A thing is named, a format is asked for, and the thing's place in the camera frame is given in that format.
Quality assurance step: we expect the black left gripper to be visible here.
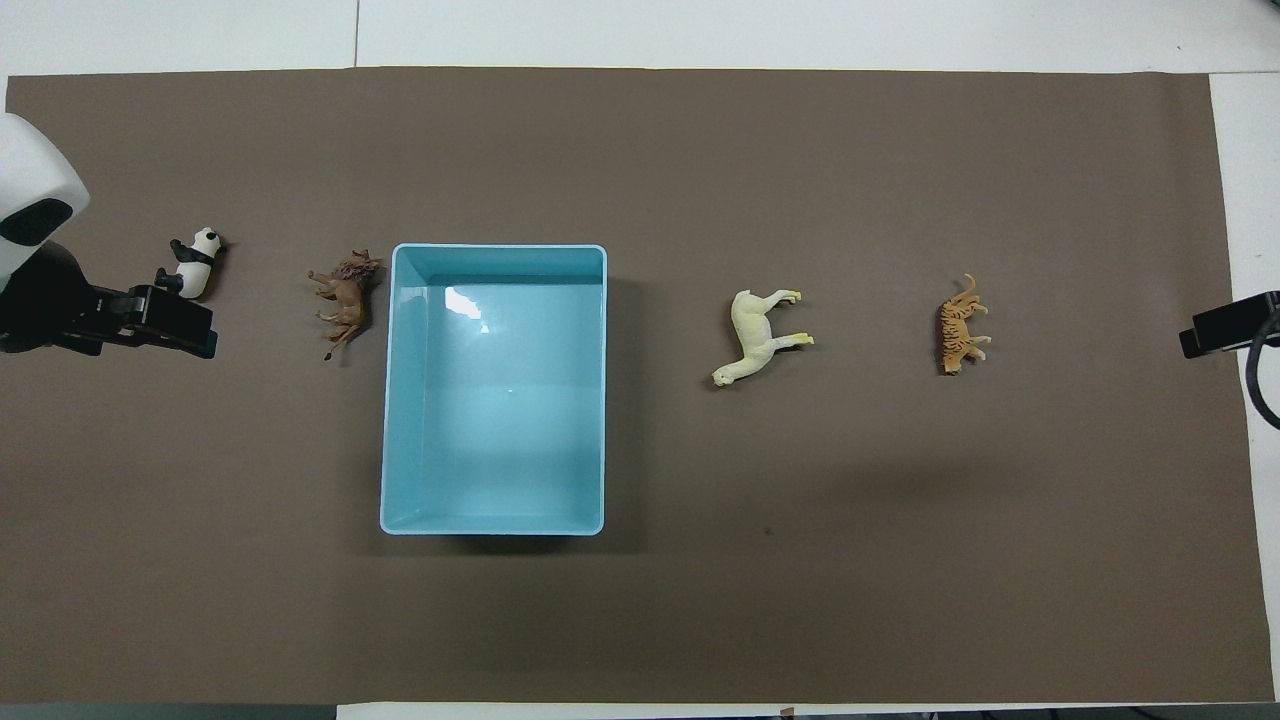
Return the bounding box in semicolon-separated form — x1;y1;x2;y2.
0;240;218;359

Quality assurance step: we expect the black and white panda toy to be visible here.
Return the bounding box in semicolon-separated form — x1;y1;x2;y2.
155;227;227;300

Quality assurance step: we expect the brown lion toy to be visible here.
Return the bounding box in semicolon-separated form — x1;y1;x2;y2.
307;250;385;362

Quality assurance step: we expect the orange striped tiger toy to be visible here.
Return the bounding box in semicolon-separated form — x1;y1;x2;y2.
936;274;993;376

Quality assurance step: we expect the cream horse toy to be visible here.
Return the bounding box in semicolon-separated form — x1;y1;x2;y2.
711;288;815;389

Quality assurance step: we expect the light blue plastic storage box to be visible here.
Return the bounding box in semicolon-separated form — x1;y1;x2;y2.
380;243;608;537

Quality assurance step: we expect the brown paper table mat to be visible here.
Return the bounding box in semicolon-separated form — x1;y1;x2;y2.
0;68;1276;706

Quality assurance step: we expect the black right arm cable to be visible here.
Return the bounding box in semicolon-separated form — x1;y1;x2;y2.
1245;310;1280;431

